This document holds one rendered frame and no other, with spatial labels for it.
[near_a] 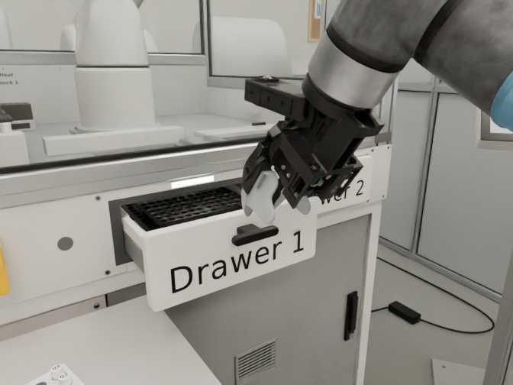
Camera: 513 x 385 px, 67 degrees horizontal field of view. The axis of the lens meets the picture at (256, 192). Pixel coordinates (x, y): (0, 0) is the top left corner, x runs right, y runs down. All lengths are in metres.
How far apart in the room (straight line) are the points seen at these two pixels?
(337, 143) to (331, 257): 0.66
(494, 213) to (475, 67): 1.98
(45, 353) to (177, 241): 0.24
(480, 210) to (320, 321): 1.40
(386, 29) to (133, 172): 0.45
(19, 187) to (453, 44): 0.54
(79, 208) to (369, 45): 0.48
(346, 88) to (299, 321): 0.76
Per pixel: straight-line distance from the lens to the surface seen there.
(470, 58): 0.31
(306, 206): 0.49
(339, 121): 0.37
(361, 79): 0.34
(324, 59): 0.35
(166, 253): 0.52
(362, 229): 1.06
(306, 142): 0.41
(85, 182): 0.64
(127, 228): 0.65
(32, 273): 0.67
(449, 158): 2.35
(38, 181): 0.62
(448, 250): 2.46
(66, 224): 0.65
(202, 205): 0.68
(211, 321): 0.86
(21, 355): 0.65
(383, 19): 0.33
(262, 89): 0.45
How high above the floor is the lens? 1.13
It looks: 18 degrees down
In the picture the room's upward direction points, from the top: straight up
